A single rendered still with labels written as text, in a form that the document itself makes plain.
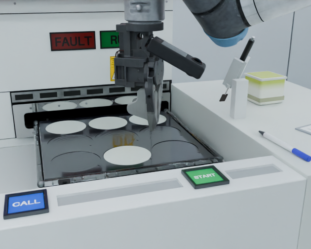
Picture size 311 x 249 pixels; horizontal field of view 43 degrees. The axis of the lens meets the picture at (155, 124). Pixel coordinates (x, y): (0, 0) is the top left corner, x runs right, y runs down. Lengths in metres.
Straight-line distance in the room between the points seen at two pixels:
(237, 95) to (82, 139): 0.37
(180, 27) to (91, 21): 1.71
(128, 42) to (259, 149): 0.32
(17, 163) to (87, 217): 0.54
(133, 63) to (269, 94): 0.38
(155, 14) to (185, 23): 2.04
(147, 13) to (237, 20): 0.16
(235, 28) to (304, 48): 2.56
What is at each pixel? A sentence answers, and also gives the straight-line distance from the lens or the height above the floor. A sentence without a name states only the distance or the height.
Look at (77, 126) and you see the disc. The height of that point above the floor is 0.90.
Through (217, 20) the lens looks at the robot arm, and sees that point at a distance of 0.72.
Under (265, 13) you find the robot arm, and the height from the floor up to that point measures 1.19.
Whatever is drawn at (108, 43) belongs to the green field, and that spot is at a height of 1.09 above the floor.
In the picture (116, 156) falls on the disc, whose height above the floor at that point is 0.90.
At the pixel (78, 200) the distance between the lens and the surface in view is 0.57.
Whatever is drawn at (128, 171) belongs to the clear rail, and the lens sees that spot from 0.76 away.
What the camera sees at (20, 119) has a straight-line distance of 1.11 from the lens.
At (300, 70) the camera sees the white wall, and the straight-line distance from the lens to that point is 3.30.
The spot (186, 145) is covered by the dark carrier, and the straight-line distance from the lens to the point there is 0.89.
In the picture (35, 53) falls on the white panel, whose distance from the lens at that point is 1.08.
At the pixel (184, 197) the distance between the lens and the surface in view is 0.56.
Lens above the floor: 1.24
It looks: 20 degrees down
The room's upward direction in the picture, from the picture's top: straight up
